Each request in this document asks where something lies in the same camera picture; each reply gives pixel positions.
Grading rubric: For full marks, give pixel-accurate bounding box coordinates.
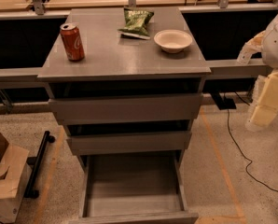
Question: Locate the grey middle drawer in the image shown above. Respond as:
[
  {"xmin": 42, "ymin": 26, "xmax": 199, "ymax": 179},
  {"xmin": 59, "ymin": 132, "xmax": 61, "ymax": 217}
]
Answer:
[{"xmin": 67, "ymin": 131, "xmax": 191, "ymax": 155}]

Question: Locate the black table foot bracket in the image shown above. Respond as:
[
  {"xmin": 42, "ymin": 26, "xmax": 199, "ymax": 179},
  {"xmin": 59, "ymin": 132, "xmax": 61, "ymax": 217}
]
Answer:
[{"xmin": 211, "ymin": 92, "xmax": 236, "ymax": 110}]

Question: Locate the red coke can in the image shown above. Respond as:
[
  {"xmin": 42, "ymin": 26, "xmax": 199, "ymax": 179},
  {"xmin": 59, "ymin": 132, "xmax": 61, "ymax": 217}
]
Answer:
[{"xmin": 60, "ymin": 23, "xmax": 85, "ymax": 62}]

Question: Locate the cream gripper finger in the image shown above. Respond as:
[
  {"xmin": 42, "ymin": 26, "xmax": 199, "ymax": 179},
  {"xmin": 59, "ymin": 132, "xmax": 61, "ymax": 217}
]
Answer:
[
  {"xmin": 237, "ymin": 31, "xmax": 265, "ymax": 64},
  {"xmin": 245, "ymin": 70, "xmax": 278, "ymax": 132}
]

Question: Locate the black metal stand foot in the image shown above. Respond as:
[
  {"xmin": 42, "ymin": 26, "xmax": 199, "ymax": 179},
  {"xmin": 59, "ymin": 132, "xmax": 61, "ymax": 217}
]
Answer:
[{"xmin": 24, "ymin": 131, "xmax": 55, "ymax": 199}]

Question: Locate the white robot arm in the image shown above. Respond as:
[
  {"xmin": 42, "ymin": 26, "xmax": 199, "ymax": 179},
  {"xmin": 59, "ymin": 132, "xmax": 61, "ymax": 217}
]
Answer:
[{"xmin": 237, "ymin": 14, "xmax": 278, "ymax": 132}]

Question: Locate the cardboard box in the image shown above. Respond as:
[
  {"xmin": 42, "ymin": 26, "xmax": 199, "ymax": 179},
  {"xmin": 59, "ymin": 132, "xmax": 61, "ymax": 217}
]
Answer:
[{"xmin": 0, "ymin": 133, "xmax": 31, "ymax": 224}]

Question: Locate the grey open bottom drawer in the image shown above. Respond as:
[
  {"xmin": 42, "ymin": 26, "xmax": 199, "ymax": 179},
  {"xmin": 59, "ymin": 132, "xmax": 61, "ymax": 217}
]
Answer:
[{"xmin": 69, "ymin": 152, "xmax": 198, "ymax": 224}]

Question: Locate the white paper bowl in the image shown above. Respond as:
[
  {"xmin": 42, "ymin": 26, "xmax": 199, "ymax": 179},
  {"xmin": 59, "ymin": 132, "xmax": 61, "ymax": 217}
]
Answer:
[{"xmin": 154, "ymin": 30, "xmax": 193, "ymax": 54}]

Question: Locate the grey top drawer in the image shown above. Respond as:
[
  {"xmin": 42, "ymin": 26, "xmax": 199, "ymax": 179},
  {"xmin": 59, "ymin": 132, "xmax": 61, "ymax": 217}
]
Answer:
[{"xmin": 49, "ymin": 93, "xmax": 202, "ymax": 125}]

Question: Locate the green chip bag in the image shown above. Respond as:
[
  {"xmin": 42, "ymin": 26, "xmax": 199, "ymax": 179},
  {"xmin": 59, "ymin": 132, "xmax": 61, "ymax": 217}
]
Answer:
[{"xmin": 118, "ymin": 7, "xmax": 154, "ymax": 40}]

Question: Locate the grey drawer cabinet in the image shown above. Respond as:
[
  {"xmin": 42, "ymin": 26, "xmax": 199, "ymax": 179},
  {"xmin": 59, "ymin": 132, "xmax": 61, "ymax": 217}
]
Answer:
[{"xmin": 36, "ymin": 6, "xmax": 212, "ymax": 224}]

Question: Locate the black floor cable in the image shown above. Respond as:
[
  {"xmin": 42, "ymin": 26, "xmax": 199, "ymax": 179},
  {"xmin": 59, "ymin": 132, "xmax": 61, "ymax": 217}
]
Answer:
[{"xmin": 222, "ymin": 91, "xmax": 278, "ymax": 210}]

